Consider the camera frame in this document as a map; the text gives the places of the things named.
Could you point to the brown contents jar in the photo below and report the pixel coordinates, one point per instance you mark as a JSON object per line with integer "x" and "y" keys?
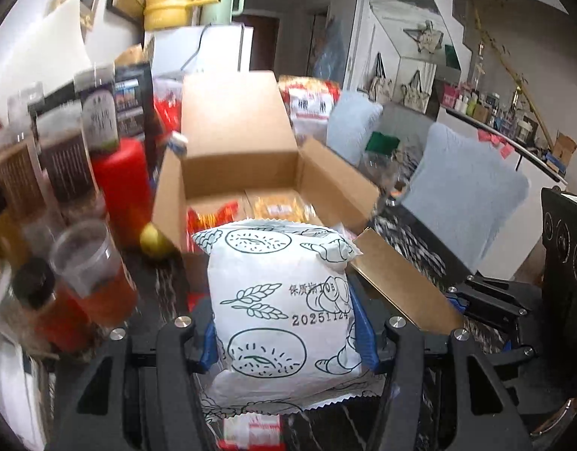
{"x": 64, "y": 153}

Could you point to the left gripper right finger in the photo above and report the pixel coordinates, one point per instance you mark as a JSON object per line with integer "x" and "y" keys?
{"x": 390, "y": 346}

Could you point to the white mini fridge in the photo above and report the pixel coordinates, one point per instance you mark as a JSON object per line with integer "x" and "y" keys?
{"x": 194, "y": 49}

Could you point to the clear jar orange contents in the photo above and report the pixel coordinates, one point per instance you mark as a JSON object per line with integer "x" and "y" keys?
{"x": 86, "y": 258}

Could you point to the dark label jar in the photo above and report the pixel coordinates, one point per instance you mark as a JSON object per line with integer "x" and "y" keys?
{"x": 95, "y": 89}

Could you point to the yellow pot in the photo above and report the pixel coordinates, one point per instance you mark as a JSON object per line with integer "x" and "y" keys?
{"x": 169, "y": 14}

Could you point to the white bread snack packet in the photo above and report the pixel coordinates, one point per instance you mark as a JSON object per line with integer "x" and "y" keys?
{"x": 283, "y": 318}

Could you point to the red candy packet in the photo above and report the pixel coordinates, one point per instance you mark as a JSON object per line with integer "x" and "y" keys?
{"x": 197, "y": 222}

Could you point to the yellow lemon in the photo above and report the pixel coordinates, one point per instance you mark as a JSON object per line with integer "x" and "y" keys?
{"x": 154, "y": 244}

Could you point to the red cylindrical canister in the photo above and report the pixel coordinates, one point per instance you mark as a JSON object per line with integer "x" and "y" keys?
{"x": 123, "y": 179}

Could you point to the black snack pouch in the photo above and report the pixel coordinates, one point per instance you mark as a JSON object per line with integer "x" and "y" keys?
{"x": 134, "y": 104}

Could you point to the yellow crisps clear packet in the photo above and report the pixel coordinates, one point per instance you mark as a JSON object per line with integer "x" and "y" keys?
{"x": 283, "y": 207}

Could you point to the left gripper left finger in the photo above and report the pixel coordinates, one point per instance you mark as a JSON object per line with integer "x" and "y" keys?
{"x": 185, "y": 348}

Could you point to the brown cardboard box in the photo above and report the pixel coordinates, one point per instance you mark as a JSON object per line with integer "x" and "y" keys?
{"x": 240, "y": 143}

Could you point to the tan contents jar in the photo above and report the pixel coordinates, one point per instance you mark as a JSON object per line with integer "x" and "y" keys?
{"x": 20, "y": 176}

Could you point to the cashew nut bag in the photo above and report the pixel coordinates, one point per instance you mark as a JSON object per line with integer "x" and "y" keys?
{"x": 309, "y": 102}

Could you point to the light blue cushion near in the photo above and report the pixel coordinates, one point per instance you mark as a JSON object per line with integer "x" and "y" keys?
{"x": 463, "y": 192}

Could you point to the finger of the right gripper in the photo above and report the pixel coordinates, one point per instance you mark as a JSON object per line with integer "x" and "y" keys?
{"x": 462, "y": 302}

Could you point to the black lid spice jar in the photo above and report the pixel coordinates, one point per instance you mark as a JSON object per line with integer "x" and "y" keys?
{"x": 54, "y": 311}

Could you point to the green electric kettle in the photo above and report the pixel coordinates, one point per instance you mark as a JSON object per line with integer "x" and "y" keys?
{"x": 222, "y": 12}

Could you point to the small white cap bottle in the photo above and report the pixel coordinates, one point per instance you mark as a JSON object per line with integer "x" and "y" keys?
{"x": 178, "y": 144}

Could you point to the light blue cushion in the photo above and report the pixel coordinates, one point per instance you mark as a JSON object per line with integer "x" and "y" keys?
{"x": 463, "y": 192}
{"x": 350, "y": 125}

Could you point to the light blue cushion far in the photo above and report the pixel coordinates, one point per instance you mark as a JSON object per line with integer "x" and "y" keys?
{"x": 350, "y": 125}

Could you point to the white foam board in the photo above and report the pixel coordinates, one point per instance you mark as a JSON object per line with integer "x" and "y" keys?
{"x": 50, "y": 52}

